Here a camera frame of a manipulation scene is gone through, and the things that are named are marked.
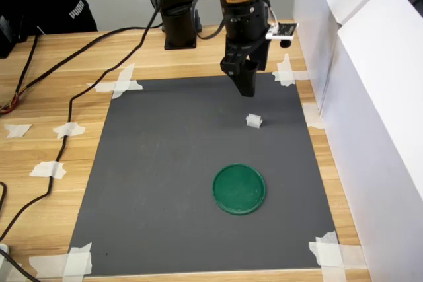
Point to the small white plastic terminal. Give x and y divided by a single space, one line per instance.
254 121

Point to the round green lid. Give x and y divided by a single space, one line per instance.
238 189

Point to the white tape cross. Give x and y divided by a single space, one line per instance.
330 255
120 85
285 75
76 260

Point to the white tape patch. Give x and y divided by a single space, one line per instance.
74 130
16 130
312 117
43 169

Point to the white partition box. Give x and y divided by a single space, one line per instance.
317 14
380 130

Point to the dark grey mat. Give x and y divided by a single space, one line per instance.
185 176

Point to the black device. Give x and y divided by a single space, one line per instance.
8 37

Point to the small camera box with board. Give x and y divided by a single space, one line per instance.
284 30

